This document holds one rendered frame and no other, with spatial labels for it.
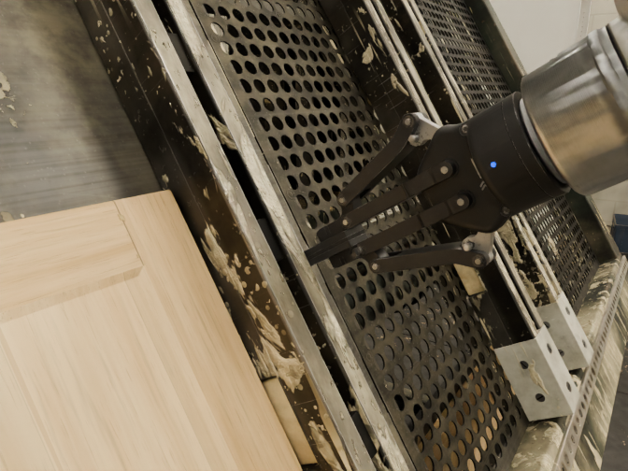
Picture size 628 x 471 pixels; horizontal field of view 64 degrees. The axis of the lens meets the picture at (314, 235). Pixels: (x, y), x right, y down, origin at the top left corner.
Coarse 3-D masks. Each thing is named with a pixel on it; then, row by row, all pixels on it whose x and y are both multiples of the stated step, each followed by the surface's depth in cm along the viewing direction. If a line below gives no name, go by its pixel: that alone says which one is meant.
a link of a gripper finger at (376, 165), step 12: (408, 120) 37; (396, 132) 38; (408, 132) 37; (396, 144) 38; (408, 144) 38; (384, 156) 39; (396, 156) 38; (372, 168) 40; (384, 168) 39; (360, 180) 41; (372, 180) 40; (348, 192) 42; (360, 192) 41; (348, 204) 42
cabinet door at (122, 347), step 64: (0, 256) 32; (64, 256) 35; (128, 256) 39; (192, 256) 43; (0, 320) 31; (64, 320) 34; (128, 320) 37; (192, 320) 40; (0, 384) 30; (64, 384) 32; (128, 384) 35; (192, 384) 39; (256, 384) 43; (0, 448) 29; (64, 448) 31; (128, 448) 34; (192, 448) 37; (256, 448) 40
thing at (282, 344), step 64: (128, 0) 42; (128, 64) 44; (192, 64) 45; (192, 128) 42; (192, 192) 43; (256, 192) 44; (256, 256) 41; (256, 320) 42; (320, 320) 43; (320, 384) 40; (320, 448) 42; (384, 448) 43
